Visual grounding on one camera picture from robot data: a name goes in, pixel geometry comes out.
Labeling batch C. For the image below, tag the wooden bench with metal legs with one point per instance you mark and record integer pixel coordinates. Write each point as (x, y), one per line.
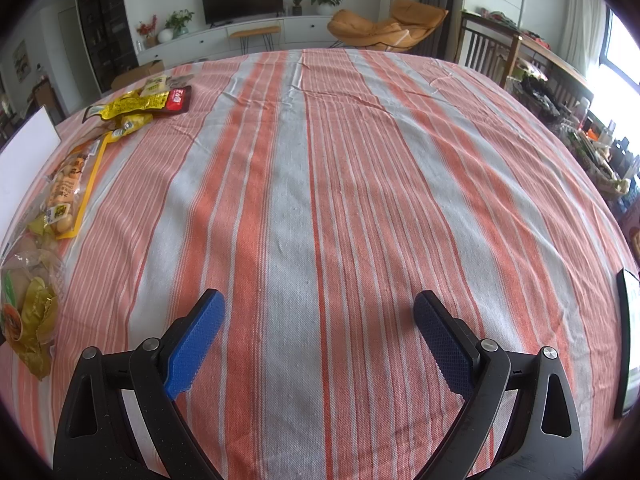
(252, 31)

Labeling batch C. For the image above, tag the orange striped tablecloth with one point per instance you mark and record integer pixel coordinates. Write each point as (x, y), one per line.
(320, 185)

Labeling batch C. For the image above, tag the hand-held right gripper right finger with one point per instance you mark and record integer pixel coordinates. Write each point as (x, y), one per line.
(442, 340)

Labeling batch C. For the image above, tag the round white vase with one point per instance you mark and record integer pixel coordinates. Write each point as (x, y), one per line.
(165, 35)

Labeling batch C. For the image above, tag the white board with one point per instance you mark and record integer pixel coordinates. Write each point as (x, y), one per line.
(25, 170)

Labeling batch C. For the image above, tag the dark wooden chair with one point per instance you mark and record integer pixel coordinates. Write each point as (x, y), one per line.
(480, 42)

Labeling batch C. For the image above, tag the clutter pile on dining table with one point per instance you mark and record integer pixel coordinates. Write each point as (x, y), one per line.
(575, 130)

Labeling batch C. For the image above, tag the green plant in pale pot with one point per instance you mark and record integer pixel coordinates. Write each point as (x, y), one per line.
(179, 22)

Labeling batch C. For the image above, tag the red flowers in vase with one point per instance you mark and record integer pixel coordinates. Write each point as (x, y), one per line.
(147, 30)

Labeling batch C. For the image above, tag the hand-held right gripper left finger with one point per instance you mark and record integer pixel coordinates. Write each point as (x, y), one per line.
(197, 340)

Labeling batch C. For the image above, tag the dark snack packet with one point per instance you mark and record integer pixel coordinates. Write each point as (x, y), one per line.
(180, 80)

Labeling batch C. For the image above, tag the white sheer curtain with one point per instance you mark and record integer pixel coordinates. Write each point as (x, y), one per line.
(582, 20)

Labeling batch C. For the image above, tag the dark tall shelf cabinet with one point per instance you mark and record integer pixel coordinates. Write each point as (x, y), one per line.
(105, 20)

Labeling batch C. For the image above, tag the cardboard box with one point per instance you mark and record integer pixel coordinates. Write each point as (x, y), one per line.
(135, 72)

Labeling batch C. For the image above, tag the black framed tablet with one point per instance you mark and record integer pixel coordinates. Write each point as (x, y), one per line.
(627, 350)

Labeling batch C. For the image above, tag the framed wall picture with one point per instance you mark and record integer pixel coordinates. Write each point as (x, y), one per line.
(20, 60)

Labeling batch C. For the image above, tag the orange bag of round snacks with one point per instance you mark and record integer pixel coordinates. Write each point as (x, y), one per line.
(65, 185)

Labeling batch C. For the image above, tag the orange lounge chair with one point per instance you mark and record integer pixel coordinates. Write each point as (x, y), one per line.
(400, 25)

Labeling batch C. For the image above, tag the white media cabinet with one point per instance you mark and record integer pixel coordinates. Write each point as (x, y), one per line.
(300, 27)

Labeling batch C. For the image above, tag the pale green-print snack packet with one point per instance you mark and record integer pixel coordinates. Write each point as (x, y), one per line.
(155, 85)

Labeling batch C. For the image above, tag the red and yellow snack packet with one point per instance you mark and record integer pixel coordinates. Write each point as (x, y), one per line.
(150, 102)

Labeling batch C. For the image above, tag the clear bag of snacks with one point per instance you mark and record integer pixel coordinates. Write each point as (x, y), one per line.
(30, 310)

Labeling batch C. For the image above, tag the small plant in dark pot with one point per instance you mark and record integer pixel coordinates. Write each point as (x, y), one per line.
(296, 7)

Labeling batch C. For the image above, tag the dark side table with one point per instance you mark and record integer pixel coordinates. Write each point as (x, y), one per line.
(47, 97)

